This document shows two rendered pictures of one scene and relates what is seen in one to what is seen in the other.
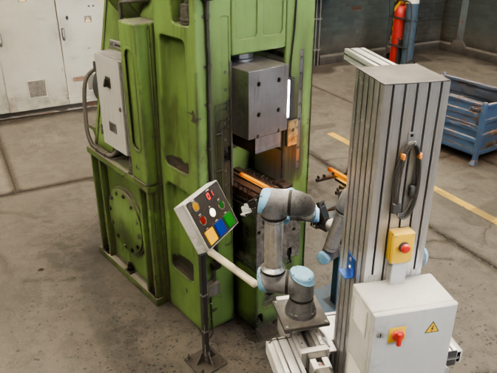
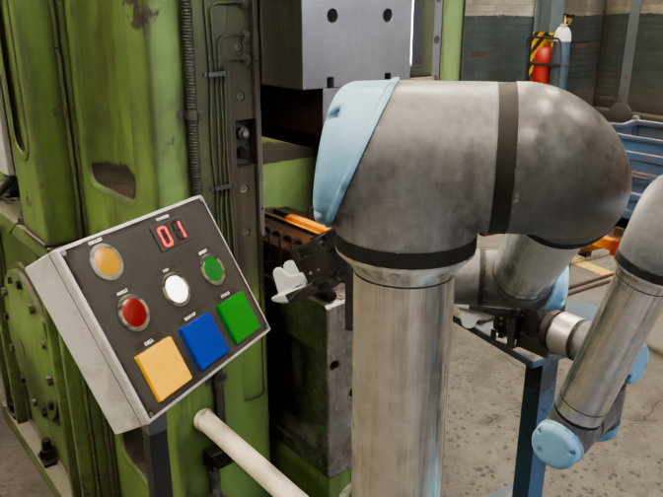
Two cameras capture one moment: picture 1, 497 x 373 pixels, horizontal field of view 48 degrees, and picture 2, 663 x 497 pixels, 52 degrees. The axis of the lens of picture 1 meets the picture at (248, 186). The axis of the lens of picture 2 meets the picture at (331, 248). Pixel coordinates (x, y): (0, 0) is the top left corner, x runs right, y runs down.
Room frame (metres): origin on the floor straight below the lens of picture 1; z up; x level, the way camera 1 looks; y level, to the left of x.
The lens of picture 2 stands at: (1.67, -0.05, 1.51)
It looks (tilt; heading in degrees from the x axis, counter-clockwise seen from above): 19 degrees down; 0
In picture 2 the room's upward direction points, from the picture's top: straight up
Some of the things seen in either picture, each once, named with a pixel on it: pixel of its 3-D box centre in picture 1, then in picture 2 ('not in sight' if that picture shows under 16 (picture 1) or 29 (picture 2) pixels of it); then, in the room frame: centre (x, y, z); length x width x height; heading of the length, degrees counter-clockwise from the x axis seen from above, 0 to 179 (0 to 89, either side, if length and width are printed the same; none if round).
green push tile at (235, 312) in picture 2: (228, 219); (237, 318); (2.76, 0.11, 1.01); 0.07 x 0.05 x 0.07; 154
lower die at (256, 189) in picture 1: (246, 185); (303, 243); (3.30, 0.01, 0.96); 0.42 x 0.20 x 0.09; 39
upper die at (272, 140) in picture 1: (245, 132); (301, 99); (3.30, 0.01, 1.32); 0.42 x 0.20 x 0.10; 39
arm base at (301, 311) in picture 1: (300, 303); not in sight; (2.19, -0.25, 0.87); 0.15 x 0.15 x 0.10
